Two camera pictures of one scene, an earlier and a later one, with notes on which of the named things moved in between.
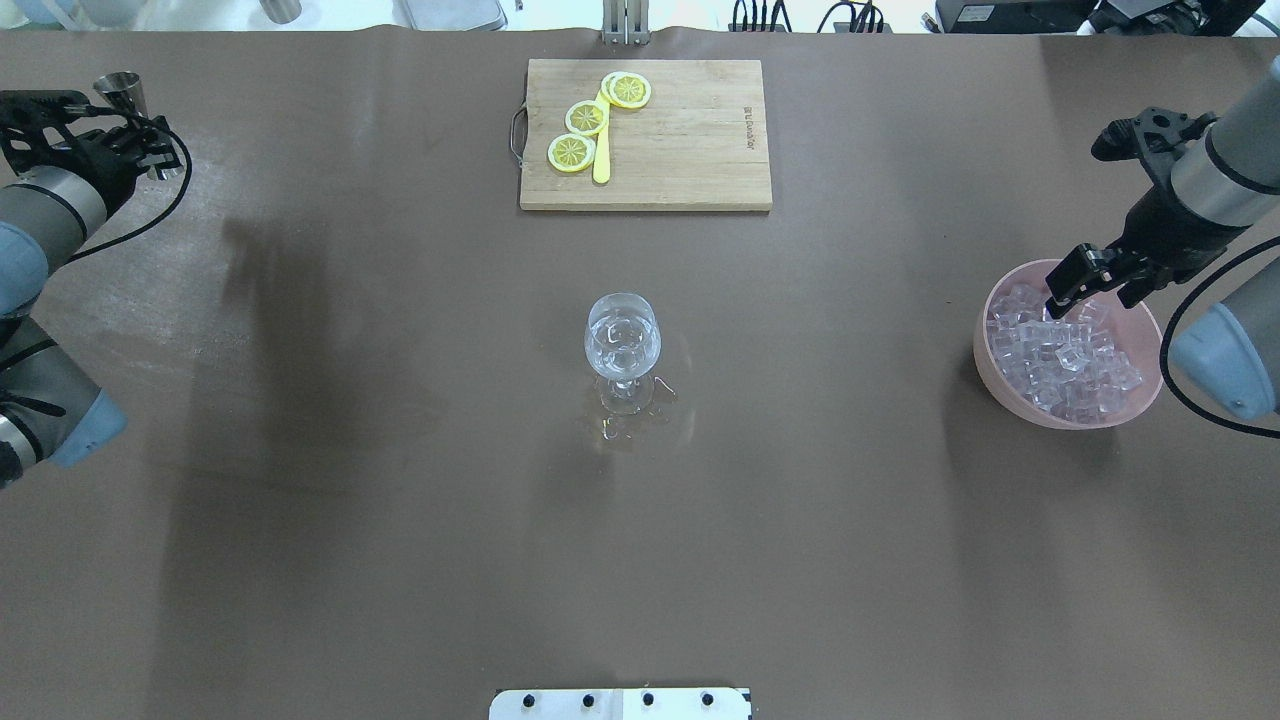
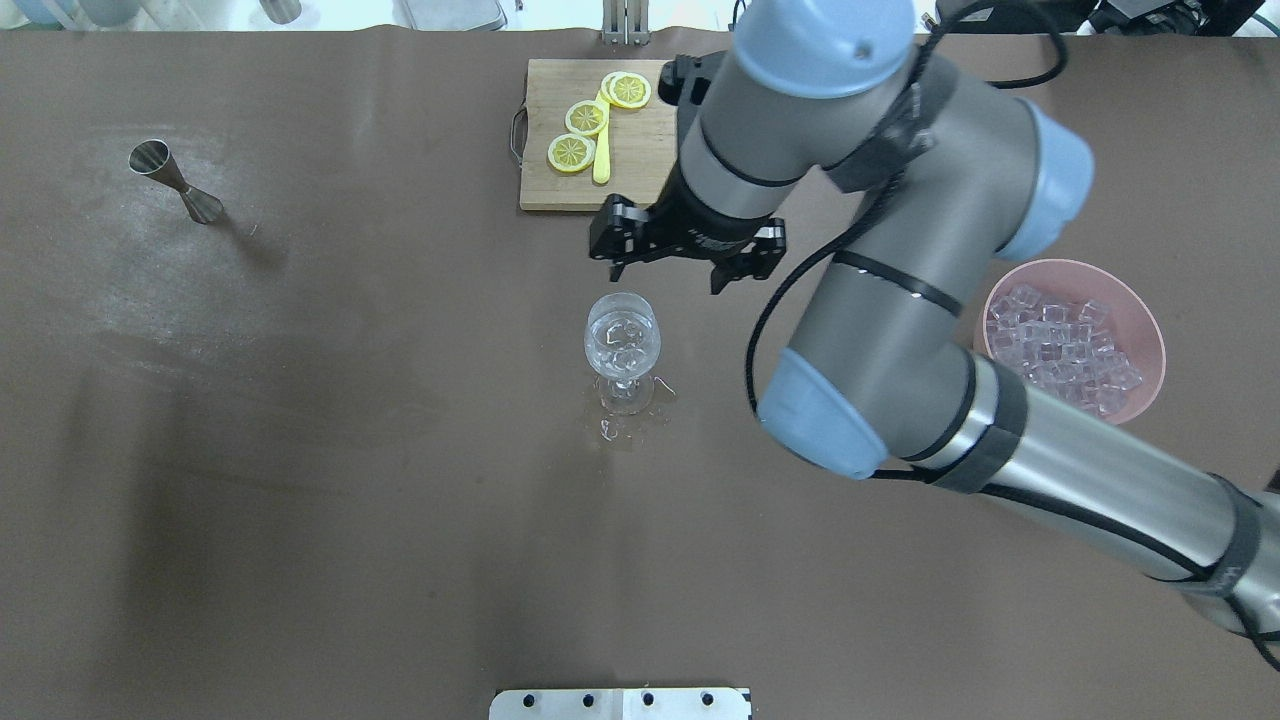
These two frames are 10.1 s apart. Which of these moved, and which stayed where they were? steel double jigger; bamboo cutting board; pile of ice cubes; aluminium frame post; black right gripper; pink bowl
Moved: steel double jigger; black right gripper
Stayed: aluminium frame post; pile of ice cubes; bamboo cutting board; pink bowl
